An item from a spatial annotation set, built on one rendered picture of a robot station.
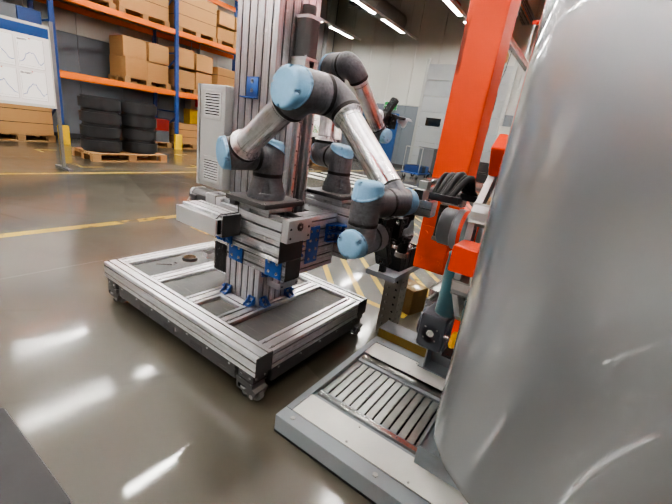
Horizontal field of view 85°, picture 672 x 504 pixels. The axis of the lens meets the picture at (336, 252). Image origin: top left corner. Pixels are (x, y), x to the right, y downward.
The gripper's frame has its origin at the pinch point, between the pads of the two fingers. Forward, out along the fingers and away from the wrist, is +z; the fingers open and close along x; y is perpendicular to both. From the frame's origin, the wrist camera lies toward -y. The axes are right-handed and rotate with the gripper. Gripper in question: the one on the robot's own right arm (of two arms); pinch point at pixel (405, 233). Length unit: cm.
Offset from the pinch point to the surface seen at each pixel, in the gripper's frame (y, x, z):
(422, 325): -49, -2, 39
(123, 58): 116, 943, 393
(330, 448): -75, 2, -21
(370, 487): -77, -15, -23
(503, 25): 76, 1, 60
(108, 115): -5, 680, 230
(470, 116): 41, 6, 60
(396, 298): -58, 26, 73
